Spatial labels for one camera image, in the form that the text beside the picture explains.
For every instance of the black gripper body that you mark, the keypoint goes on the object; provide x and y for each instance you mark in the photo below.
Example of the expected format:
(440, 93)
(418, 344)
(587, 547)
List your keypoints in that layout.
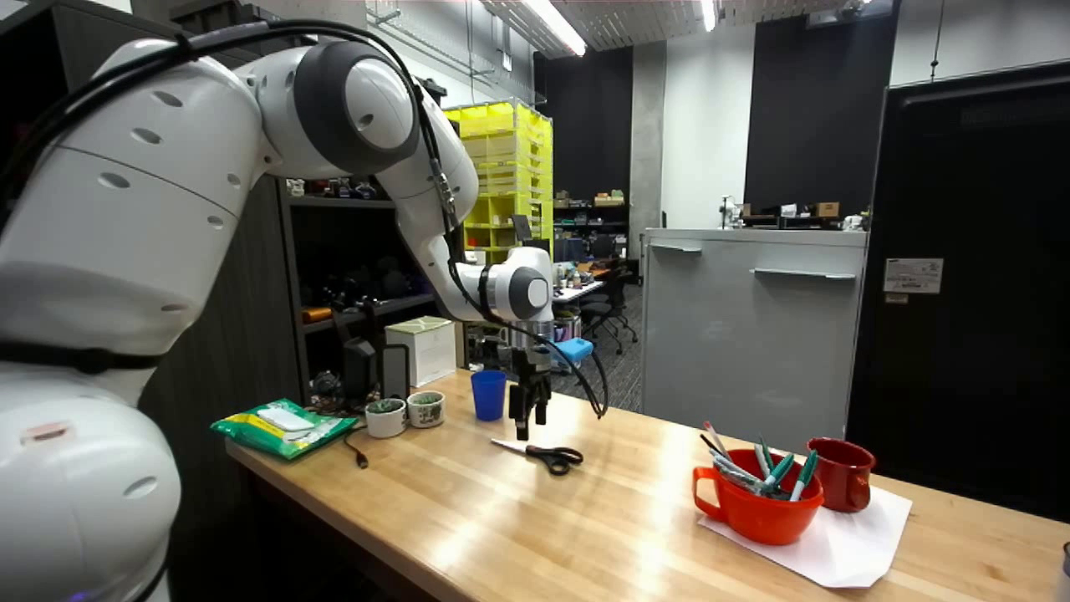
(528, 362)

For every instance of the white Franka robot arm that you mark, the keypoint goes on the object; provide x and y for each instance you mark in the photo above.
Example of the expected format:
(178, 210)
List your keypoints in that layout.
(135, 221)

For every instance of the blue plastic cup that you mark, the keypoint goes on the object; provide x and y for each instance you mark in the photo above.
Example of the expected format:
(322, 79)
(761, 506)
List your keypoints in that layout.
(489, 396)

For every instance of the white pot with plant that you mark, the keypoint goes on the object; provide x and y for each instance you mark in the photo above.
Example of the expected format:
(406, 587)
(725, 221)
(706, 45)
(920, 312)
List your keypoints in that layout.
(427, 409)
(387, 420)

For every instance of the white cardboard box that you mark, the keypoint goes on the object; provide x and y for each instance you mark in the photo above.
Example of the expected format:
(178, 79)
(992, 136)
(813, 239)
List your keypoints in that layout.
(429, 353)

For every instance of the black office chair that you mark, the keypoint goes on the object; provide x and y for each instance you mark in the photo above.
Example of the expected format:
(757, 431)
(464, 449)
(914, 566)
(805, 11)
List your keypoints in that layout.
(614, 303)

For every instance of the black desktop speaker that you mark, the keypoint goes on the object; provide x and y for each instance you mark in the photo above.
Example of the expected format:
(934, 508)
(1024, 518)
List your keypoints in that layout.
(397, 372)
(360, 372)

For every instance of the grey marker pen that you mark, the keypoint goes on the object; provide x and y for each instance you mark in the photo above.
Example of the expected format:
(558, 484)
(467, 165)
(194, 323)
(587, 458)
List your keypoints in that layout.
(731, 462)

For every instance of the yellow shelving rack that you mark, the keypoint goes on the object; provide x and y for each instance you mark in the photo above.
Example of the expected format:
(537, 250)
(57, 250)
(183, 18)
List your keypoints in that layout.
(514, 155)

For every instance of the grey partition cabinet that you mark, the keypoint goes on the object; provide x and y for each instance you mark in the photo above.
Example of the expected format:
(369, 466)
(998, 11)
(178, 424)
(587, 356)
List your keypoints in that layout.
(747, 344)

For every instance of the green wipes packet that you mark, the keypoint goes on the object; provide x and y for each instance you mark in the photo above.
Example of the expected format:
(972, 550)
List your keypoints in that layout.
(278, 429)

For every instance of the red bowl with markers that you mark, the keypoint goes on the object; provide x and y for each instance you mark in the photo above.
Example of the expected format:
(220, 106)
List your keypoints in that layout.
(757, 518)

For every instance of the teal marker pen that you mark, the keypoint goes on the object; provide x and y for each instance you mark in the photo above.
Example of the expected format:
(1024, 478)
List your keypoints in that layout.
(777, 473)
(805, 476)

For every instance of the black storage shelf unit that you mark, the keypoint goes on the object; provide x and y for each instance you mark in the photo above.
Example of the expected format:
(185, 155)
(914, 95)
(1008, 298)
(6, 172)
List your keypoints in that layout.
(222, 369)

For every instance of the dark red mug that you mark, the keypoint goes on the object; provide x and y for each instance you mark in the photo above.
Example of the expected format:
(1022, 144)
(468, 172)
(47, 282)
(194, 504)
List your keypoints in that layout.
(839, 473)

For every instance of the long ceiling light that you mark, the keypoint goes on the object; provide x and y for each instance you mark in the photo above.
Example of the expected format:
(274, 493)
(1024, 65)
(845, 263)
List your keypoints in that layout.
(706, 16)
(553, 26)

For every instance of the white paper sheet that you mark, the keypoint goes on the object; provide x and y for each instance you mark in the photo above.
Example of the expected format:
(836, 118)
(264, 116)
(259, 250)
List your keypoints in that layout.
(848, 554)

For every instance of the white cabinet label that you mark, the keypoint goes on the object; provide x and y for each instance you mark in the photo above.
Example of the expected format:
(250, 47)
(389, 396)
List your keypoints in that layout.
(914, 276)

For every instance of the tall black cabinet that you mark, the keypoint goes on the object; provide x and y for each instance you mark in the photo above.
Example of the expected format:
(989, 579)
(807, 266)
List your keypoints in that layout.
(972, 369)

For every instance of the black wall panel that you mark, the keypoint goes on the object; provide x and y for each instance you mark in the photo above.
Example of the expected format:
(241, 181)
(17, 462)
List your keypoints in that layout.
(821, 113)

